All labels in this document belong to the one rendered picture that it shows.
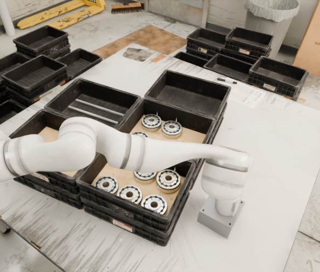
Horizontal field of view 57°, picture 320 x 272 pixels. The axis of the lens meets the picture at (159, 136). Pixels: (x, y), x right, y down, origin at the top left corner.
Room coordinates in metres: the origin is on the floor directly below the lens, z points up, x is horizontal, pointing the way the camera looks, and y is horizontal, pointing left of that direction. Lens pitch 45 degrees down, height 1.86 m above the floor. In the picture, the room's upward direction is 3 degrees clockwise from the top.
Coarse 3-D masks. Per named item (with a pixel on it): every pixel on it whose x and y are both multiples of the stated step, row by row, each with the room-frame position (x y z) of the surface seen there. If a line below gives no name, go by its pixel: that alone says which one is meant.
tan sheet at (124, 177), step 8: (104, 168) 0.83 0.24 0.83; (112, 168) 0.83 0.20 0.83; (120, 176) 0.78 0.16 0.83; (128, 176) 0.79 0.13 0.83; (120, 184) 0.74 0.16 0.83; (128, 184) 0.75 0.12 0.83; (144, 184) 0.75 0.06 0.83; (152, 184) 0.75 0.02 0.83; (144, 192) 0.71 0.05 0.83; (152, 192) 0.71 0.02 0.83; (160, 192) 0.71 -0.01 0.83; (176, 192) 0.72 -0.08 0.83; (168, 200) 0.68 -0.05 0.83; (168, 208) 0.64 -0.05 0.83
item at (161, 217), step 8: (192, 160) 0.81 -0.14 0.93; (192, 168) 0.77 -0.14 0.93; (80, 176) 0.70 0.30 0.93; (80, 184) 0.67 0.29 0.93; (88, 184) 0.67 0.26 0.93; (184, 184) 0.69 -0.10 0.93; (96, 192) 0.64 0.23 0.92; (104, 192) 0.63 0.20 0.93; (112, 200) 0.61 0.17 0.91; (120, 200) 0.60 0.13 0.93; (128, 200) 0.60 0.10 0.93; (176, 200) 0.61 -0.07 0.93; (136, 208) 0.57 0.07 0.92; (152, 216) 0.55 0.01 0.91; (160, 216) 0.54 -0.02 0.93; (168, 216) 0.54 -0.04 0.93
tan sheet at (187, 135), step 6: (138, 126) 1.11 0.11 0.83; (132, 132) 1.06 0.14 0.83; (150, 132) 1.07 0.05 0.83; (156, 132) 1.07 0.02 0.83; (186, 132) 1.08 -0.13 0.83; (192, 132) 1.08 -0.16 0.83; (198, 132) 1.09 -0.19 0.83; (156, 138) 1.03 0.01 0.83; (162, 138) 1.03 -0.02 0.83; (180, 138) 1.04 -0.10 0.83; (186, 138) 1.04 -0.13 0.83; (192, 138) 1.04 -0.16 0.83; (198, 138) 1.04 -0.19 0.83; (204, 138) 1.04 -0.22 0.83
